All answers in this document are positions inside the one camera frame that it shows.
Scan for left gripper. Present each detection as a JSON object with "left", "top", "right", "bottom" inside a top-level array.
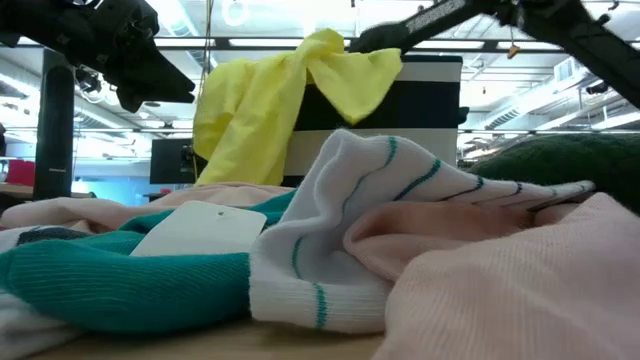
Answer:
[{"left": 49, "top": 0, "right": 197, "bottom": 114}]

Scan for yellow garment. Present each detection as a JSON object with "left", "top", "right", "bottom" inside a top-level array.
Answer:
[{"left": 192, "top": 28, "right": 404, "bottom": 187}]

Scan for teal knit garment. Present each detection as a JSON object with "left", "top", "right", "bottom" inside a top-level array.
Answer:
[{"left": 0, "top": 189, "right": 297, "bottom": 335}]

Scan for white teal-striped sock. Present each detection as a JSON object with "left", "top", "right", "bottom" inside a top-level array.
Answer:
[{"left": 248, "top": 128, "right": 597, "bottom": 335}]

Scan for white striped sock dark heel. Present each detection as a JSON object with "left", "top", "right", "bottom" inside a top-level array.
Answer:
[{"left": 0, "top": 224, "right": 94, "bottom": 360}]

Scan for light pink sock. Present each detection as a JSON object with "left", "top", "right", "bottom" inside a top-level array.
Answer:
[
  {"left": 343, "top": 198, "right": 591, "bottom": 282},
  {"left": 372, "top": 192, "right": 640, "bottom": 360}
]

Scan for dark green sweater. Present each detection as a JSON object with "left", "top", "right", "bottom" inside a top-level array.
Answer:
[{"left": 467, "top": 132, "right": 640, "bottom": 216}]

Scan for black monitor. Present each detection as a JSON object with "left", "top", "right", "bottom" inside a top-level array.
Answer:
[{"left": 149, "top": 138, "right": 197, "bottom": 185}]

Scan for black column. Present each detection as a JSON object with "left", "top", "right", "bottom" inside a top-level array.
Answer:
[{"left": 33, "top": 47, "right": 75, "bottom": 201}]

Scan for white paper tag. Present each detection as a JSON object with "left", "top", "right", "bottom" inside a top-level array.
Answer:
[{"left": 129, "top": 199, "right": 269, "bottom": 257}]

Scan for red box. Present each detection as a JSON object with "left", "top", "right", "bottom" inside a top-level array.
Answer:
[{"left": 3, "top": 159, "right": 36, "bottom": 187}]

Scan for navy white-striped fabric basket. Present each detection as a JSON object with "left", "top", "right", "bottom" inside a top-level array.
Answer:
[{"left": 281, "top": 53, "right": 464, "bottom": 189}]

